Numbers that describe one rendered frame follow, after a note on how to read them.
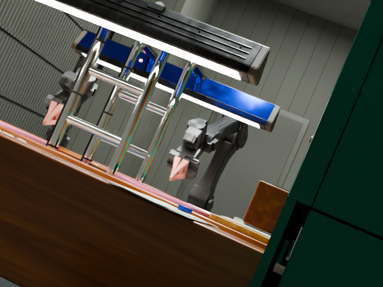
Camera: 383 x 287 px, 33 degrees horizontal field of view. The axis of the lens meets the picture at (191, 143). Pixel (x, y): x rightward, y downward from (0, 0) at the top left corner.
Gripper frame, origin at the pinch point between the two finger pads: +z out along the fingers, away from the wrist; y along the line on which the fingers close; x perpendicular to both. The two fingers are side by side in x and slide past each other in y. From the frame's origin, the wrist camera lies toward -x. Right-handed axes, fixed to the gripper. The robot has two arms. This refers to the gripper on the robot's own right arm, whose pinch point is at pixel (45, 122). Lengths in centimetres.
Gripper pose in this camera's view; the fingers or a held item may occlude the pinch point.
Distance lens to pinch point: 199.3
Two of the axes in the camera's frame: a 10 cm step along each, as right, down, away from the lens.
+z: -4.0, 4.9, -7.8
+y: 9.0, 3.9, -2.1
